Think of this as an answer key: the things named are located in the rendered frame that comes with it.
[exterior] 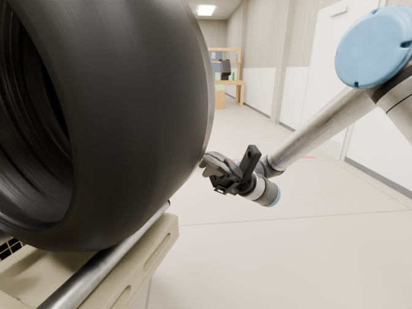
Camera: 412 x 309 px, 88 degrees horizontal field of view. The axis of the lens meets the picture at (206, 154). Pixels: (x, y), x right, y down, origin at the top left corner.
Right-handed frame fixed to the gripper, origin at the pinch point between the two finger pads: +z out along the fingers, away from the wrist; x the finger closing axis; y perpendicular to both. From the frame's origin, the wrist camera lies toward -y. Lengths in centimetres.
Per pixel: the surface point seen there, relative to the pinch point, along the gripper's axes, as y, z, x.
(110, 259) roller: 20.7, 13.9, -18.0
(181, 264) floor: 93, -74, 21
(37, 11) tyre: -10.0, 37.7, -10.9
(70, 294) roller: 22.0, 19.4, -23.4
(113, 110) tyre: -7.4, 28.4, -16.9
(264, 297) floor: 57, -99, -14
